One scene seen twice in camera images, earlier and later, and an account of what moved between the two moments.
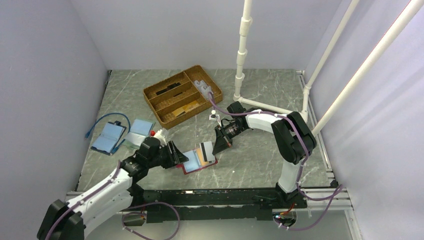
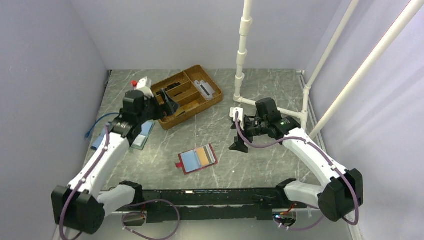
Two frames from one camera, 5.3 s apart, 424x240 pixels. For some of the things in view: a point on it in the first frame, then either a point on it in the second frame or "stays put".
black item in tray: x=168 y=87 stays put
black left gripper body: x=164 y=157 → x=153 y=111
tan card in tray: x=186 y=108 stays put
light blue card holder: x=139 y=130 stays put
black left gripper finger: x=178 y=157 → x=170 y=107
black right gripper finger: x=221 y=142 → x=240 y=145
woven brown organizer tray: x=182 y=96 stays put
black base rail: x=177 y=205 stays put
